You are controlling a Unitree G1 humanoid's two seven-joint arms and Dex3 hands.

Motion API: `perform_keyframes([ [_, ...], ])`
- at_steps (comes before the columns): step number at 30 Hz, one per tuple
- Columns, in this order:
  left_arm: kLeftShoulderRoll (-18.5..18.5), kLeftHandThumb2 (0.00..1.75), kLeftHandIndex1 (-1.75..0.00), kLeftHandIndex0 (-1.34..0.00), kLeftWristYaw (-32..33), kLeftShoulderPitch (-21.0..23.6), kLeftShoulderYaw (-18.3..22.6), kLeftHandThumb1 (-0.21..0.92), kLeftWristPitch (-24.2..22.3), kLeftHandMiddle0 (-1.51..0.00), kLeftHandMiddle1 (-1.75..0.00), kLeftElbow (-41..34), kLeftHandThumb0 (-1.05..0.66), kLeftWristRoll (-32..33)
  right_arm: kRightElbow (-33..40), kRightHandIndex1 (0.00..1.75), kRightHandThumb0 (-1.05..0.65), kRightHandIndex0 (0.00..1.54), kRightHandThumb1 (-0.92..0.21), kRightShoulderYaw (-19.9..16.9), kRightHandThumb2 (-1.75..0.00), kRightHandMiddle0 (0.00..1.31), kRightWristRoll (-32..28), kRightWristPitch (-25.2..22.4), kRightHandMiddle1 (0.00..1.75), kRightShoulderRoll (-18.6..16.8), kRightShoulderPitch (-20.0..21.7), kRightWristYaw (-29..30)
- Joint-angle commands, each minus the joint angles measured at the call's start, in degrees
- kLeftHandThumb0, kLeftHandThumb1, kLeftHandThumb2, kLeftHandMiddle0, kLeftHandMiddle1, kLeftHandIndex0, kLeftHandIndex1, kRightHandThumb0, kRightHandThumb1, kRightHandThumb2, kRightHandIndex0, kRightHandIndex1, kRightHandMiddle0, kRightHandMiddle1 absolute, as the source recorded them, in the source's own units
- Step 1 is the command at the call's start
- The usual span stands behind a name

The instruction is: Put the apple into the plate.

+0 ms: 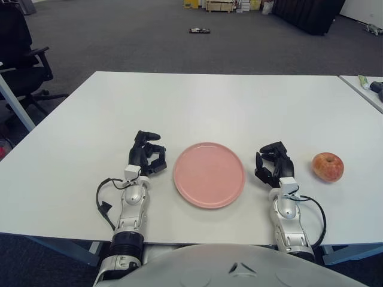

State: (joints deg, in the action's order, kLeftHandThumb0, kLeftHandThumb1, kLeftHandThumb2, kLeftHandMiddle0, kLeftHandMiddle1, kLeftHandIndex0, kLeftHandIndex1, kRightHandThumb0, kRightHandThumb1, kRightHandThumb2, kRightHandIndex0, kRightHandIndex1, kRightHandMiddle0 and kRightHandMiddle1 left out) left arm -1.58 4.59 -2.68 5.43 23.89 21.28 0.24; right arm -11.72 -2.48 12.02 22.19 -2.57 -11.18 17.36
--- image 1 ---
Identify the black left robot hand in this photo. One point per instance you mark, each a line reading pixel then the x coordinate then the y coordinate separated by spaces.
pixel 137 155

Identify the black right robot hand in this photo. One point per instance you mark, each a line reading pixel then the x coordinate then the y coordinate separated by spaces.
pixel 284 164

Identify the red yellow apple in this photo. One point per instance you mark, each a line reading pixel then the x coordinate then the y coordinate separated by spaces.
pixel 327 167

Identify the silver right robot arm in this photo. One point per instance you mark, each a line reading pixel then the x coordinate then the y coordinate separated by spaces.
pixel 285 209

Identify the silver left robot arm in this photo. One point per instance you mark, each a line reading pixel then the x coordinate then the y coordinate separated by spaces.
pixel 133 197

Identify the pink round plate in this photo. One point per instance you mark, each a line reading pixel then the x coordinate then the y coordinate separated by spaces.
pixel 209 176

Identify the grey robot torso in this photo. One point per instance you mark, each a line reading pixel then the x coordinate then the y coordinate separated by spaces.
pixel 239 269

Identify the green white tube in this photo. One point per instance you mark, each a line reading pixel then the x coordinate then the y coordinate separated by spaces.
pixel 363 81

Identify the white desk leg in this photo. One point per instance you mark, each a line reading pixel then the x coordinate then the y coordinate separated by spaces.
pixel 15 101

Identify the red object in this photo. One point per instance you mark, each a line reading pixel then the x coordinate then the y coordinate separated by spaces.
pixel 3 151

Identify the black tray on floor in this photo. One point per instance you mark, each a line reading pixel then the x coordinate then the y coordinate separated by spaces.
pixel 200 30

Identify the black office chair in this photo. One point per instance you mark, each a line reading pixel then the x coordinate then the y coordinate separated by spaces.
pixel 15 74

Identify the black partition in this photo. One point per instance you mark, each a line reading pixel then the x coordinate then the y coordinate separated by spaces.
pixel 308 15

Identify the white bag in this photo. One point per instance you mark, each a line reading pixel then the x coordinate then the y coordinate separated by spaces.
pixel 267 8

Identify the yellow box with black print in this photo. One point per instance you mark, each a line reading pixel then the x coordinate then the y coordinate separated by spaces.
pixel 191 3

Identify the grey toy robot dog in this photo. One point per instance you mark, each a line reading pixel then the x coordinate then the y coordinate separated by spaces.
pixel 372 29

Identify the pale yellow box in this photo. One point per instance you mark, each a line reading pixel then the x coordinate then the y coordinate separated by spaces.
pixel 255 4

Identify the white cardboard boxes stack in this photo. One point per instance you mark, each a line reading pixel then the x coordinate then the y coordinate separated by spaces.
pixel 242 6

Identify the wooden crate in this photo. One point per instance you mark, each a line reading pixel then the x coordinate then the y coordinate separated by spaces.
pixel 220 6

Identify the black handheld controller with frame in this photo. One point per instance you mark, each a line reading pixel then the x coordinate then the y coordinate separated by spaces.
pixel 377 86

